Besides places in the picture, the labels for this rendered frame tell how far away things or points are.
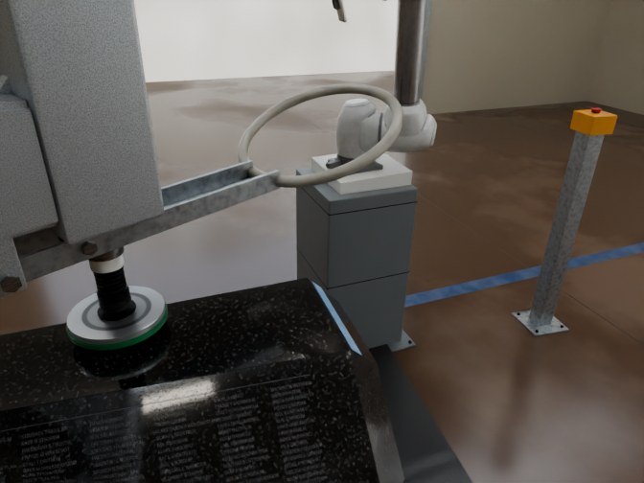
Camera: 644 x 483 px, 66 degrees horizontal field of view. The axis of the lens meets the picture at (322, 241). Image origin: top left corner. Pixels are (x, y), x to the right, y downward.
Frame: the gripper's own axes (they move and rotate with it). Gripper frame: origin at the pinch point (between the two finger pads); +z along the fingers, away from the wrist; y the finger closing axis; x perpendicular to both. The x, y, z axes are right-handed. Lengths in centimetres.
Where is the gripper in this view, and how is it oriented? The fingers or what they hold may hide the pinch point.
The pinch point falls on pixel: (362, 6)
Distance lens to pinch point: 145.1
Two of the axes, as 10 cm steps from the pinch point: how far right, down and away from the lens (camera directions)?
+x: 5.2, 4.9, -7.0
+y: -8.1, 5.3, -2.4
